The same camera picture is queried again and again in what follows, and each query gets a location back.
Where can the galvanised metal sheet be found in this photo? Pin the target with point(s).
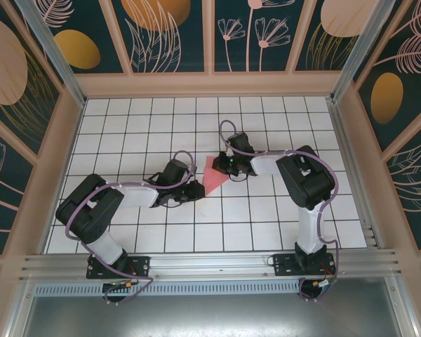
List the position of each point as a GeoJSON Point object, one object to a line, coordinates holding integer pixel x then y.
{"type": "Point", "coordinates": [210, 316]}

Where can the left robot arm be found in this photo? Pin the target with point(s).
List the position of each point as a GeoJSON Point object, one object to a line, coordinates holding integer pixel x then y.
{"type": "Point", "coordinates": [105, 249]}

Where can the aluminium frame post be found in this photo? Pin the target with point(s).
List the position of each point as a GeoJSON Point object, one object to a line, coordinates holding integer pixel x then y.
{"type": "Point", "coordinates": [56, 59]}
{"type": "Point", "coordinates": [358, 45]}

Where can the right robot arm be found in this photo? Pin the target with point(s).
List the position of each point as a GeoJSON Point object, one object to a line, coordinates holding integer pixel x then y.
{"type": "Point", "coordinates": [310, 231]}

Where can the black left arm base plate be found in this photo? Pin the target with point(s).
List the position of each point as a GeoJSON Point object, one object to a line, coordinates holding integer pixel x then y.
{"type": "Point", "coordinates": [140, 265]}

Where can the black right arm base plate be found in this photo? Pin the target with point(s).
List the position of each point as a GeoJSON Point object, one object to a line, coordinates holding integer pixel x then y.
{"type": "Point", "coordinates": [284, 265]}

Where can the pink square cloth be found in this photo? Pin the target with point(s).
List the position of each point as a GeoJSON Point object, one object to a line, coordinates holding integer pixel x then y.
{"type": "Point", "coordinates": [212, 179]}

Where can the long aluminium mounting rail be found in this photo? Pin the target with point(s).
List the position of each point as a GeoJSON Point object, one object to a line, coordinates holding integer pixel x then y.
{"type": "Point", "coordinates": [210, 267]}

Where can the aluminium side rail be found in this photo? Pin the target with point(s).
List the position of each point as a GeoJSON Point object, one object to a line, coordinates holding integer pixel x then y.
{"type": "Point", "coordinates": [347, 158]}

